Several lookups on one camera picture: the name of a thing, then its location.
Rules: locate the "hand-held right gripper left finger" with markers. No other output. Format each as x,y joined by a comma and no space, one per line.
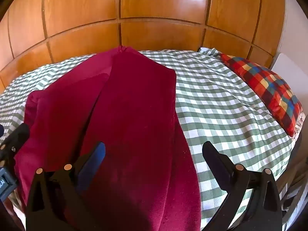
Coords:
96,160

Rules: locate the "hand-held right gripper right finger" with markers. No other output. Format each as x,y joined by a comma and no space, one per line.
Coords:
216,164

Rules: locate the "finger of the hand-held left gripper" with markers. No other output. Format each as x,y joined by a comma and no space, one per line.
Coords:
16,137
1,130

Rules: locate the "maroon velvet pants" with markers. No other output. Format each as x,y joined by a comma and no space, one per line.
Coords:
134,115

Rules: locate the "green checked bedspread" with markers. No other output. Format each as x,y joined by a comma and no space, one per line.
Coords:
216,101

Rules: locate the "multicolour plaid pillow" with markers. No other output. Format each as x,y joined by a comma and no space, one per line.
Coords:
269,89

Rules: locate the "floral cloth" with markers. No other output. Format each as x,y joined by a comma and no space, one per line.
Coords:
300,122

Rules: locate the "wooden panelled wardrobe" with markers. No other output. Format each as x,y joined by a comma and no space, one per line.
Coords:
154,14

